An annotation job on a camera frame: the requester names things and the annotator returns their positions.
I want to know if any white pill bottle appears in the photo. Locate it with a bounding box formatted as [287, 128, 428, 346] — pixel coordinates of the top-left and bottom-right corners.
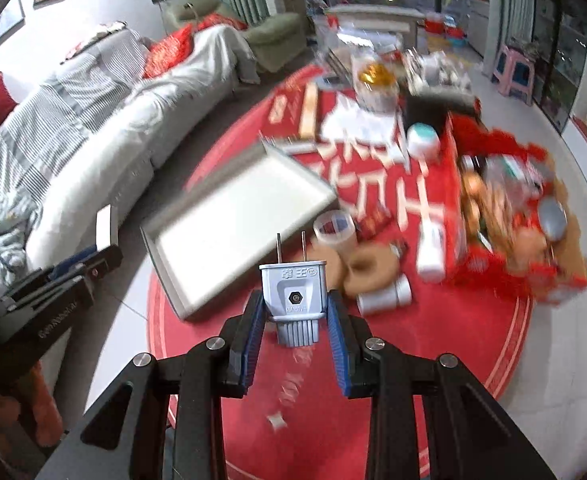
[416, 219, 445, 283]

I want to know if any white crumpled paper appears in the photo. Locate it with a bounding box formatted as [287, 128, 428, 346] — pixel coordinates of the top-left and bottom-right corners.
[319, 93, 397, 146]

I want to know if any red round table mat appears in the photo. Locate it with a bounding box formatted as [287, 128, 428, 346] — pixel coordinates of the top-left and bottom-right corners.
[146, 62, 535, 480]

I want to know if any pink plastic stool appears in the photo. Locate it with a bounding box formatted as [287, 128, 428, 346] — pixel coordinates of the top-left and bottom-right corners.
[492, 44, 535, 106]

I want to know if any grey rectangular tray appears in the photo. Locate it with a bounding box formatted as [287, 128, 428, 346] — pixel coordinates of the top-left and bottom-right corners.
[141, 142, 338, 321]

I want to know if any white power plug adapter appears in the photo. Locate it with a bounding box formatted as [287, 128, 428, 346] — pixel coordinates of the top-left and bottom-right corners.
[259, 234, 327, 348]

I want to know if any green armchair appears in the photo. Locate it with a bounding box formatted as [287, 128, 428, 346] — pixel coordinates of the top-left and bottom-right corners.
[164, 0, 307, 74]

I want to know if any flat red gift box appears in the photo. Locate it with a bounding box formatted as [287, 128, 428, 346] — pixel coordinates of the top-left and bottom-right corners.
[260, 81, 319, 142]

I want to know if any red cardboard box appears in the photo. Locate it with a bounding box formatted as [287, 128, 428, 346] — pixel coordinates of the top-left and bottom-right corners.
[442, 114, 587, 304]

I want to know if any red embroidered cushion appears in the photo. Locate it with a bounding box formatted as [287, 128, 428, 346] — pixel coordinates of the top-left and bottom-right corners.
[143, 24, 194, 79]

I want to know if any metal tin can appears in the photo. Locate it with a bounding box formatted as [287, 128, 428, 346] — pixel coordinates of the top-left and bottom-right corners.
[536, 196, 568, 243]

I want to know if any black box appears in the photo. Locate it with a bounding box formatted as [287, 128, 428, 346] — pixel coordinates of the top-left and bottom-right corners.
[403, 92, 481, 136]

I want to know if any gold lid glass jar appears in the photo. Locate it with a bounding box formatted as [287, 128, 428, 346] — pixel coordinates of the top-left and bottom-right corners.
[353, 62, 399, 114]

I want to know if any grey covered sofa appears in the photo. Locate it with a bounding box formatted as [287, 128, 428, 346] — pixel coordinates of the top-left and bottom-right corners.
[0, 25, 259, 276]

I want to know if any red cigarette box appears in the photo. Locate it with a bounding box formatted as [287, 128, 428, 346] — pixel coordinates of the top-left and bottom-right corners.
[356, 206, 394, 242]

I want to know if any small white box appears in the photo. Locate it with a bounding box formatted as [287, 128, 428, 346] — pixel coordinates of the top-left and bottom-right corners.
[95, 205, 118, 252]

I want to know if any white cream jar teal lid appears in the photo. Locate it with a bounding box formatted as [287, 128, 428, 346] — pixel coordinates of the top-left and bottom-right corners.
[406, 122, 441, 162]

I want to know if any light blue blanket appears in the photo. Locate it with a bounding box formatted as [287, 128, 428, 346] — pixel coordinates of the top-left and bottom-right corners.
[0, 188, 42, 295]

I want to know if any white bottle yellow label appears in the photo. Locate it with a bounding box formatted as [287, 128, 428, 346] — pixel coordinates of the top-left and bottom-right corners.
[356, 274, 413, 316]

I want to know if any white tape roll blue print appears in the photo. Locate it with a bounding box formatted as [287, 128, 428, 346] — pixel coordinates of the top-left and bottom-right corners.
[313, 209, 357, 257]

